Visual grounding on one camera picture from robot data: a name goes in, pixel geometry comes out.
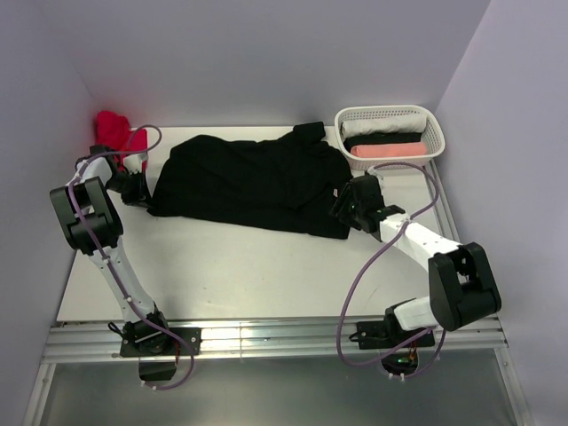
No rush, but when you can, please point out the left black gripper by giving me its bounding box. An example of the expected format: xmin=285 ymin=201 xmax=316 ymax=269
xmin=106 ymin=170 xmax=156 ymax=209

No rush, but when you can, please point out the black t-shirt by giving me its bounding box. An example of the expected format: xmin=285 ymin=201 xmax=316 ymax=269
xmin=343 ymin=132 xmax=422 ymax=151
xmin=147 ymin=122 xmax=352 ymax=240

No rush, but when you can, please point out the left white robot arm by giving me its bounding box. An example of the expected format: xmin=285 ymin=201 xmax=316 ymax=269
xmin=50 ymin=145 xmax=174 ymax=356

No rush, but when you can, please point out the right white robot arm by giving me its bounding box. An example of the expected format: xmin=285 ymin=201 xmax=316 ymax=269
xmin=332 ymin=175 xmax=502 ymax=346

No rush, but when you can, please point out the rolled pink t-shirt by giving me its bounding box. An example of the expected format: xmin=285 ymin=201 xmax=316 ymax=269
xmin=350 ymin=142 xmax=428 ymax=158

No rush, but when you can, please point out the red t-shirt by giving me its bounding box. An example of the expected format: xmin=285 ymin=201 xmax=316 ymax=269
xmin=94 ymin=110 xmax=148 ymax=152

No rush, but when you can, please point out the rolled black t-shirt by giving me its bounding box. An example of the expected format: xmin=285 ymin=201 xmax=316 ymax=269
xmin=343 ymin=132 xmax=422 ymax=151

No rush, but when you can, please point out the rolled white t-shirt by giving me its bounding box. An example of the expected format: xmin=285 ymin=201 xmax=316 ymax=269
xmin=341 ymin=114 xmax=428 ymax=138

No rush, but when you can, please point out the white plastic basket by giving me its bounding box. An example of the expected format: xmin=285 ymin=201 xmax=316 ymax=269
xmin=334 ymin=105 xmax=446 ymax=170

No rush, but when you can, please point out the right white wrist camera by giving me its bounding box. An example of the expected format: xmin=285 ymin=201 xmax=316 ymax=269
xmin=365 ymin=167 xmax=384 ymax=181

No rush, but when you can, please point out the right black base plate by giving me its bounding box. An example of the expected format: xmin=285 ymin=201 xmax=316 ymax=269
xmin=349 ymin=319 xmax=435 ymax=375

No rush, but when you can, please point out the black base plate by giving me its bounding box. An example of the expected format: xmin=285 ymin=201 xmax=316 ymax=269
xmin=349 ymin=319 xmax=435 ymax=375
xmin=119 ymin=321 xmax=201 ymax=384

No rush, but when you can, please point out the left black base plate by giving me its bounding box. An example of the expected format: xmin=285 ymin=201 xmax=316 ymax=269
xmin=119 ymin=321 xmax=201 ymax=384

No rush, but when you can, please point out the aluminium mounting rail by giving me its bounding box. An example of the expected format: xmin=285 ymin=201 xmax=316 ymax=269
xmin=41 ymin=316 xmax=508 ymax=364

